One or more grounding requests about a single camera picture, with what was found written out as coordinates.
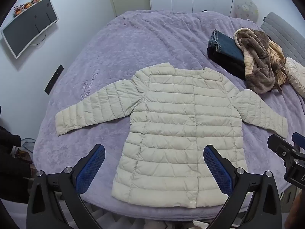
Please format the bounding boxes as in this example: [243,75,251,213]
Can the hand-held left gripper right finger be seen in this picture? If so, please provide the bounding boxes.
[203,144,282,229]

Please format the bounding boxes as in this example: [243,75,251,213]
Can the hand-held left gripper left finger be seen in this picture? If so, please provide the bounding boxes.
[27,144,106,229]

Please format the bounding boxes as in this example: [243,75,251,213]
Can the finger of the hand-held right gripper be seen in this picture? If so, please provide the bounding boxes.
[292,132,305,149]
[267,135,305,163]

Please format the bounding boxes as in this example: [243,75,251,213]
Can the beige puffer jacket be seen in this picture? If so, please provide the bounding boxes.
[55,62,288,208]

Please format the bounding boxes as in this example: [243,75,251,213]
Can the white plastic bag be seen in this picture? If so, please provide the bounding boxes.
[192,219,210,229]

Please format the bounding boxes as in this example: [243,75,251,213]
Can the cream quilted pillow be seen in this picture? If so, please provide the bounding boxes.
[285,57,305,101]

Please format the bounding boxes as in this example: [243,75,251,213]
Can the mesh basket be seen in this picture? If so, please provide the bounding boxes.
[21,137,36,153]

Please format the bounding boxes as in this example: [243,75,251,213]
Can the brown patterned bag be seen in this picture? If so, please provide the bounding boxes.
[15,148,33,164]

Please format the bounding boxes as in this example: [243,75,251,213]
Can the dark cloth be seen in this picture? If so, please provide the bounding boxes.
[0,126,32,203]

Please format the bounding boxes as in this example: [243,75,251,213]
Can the brown striped fleece garment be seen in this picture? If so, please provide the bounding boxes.
[233,28,286,94]

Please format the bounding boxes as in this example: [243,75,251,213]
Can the folded blue jeans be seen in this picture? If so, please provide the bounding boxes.
[207,29,247,81]

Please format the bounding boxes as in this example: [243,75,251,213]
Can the grey padded headboard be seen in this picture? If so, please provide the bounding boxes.
[260,12,305,65]

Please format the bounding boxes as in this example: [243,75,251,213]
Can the purple embossed blanket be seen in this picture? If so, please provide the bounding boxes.
[32,10,305,221]

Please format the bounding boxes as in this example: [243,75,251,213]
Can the round white plush cushion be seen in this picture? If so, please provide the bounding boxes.
[232,0,258,21]

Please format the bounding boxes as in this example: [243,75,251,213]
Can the black wall strip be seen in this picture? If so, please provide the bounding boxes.
[44,64,65,94]

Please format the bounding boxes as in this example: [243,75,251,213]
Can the black screen cable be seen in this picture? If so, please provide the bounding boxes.
[30,30,47,46]

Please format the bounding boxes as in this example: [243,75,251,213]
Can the white framed wall screen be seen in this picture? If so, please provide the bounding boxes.
[1,0,59,60]

